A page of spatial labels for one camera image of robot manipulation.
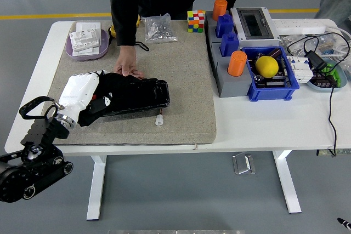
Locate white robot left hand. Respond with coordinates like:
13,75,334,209
58,70,114,119

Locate person's right hand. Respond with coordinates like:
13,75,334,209
113,45,145,79

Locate black rag with red patch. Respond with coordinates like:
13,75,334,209
78,72,145,128

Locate purple tray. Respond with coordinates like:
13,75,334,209
65,28,110,61

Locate clear bag of screws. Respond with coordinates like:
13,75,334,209
141,13,178,44

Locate grey-brown mat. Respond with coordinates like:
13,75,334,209
35,19,217,146

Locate white table leg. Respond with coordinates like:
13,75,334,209
86,155,107,221
272,150,302,214

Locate multicolour puzzle cube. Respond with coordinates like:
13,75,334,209
187,9,206,33

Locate grey peg holder base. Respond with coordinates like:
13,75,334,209
205,10,239,47
210,41,254,99

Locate blue block peg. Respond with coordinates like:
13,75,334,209
220,31,240,58
215,14,235,39

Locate orange cylinder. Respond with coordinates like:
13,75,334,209
227,50,248,77
212,0,228,22

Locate metal floor socket plate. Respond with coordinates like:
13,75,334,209
232,152,257,175

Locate grey electrical distribution box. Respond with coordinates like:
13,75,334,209
229,6,281,49

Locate yellow ball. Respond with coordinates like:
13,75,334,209
255,55,280,79

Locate black terminal block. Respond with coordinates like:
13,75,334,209
312,72,338,89

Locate light blue dish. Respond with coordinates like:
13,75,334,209
306,58,348,93

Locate green plastic parts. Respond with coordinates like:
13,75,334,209
320,63,342,87

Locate blue plastic bin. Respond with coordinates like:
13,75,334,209
241,46,301,102

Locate brown cylindrical part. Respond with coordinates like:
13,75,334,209
268,47,283,59

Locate black circuit board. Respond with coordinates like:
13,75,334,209
252,52,293,89

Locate white circuit breaker block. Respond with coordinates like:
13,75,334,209
286,55,314,84

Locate black power adapter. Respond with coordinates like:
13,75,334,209
304,50,329,72

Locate clear bag of rings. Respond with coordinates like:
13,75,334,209
279,34,305,56

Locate white power strip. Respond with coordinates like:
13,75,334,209
273,19,327,35

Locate clear bag of blue parts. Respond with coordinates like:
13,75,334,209
303,33,345,57

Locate black wrist strap loop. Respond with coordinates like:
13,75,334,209
135,41,150,52

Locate white wall switch plate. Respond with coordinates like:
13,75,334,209
71,45,101,56
75,21,98,35

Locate white wall socket module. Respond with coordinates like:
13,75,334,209
69,29,101,52

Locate white wire connector plug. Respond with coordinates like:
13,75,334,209
155,109,165,127

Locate thin black cord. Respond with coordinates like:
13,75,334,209
286,31,351,157

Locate thick white cable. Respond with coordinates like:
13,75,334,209
325,25,351,54

